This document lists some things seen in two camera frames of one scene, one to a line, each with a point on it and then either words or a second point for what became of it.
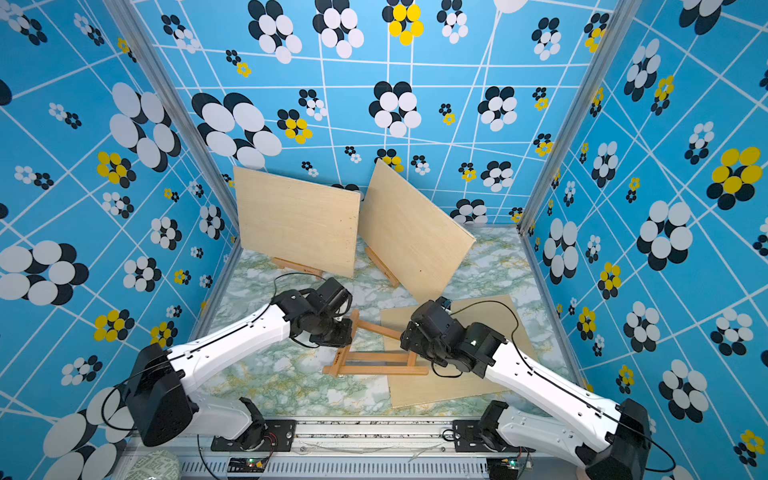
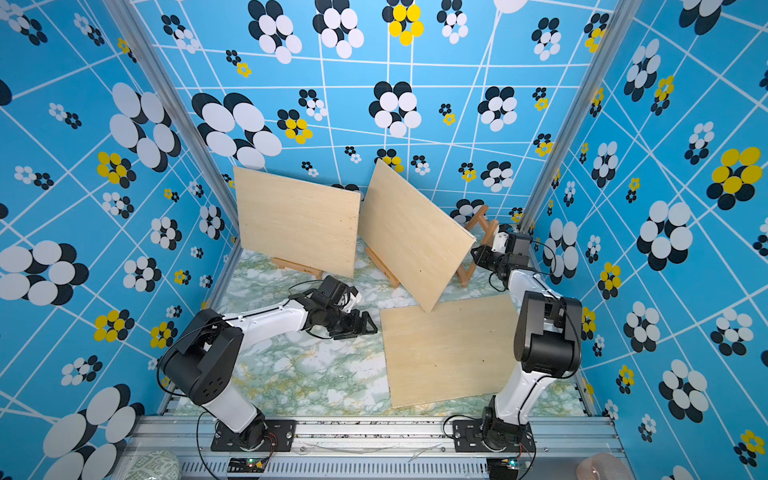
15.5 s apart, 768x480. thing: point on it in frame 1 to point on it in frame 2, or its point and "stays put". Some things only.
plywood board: (422, 246) stays put
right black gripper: (412, 339) to (484, 253)
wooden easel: (318, 273) stays put
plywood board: (296, 221) stays put
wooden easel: (346, 356) to (482, 232)
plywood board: (443, 382) stays put
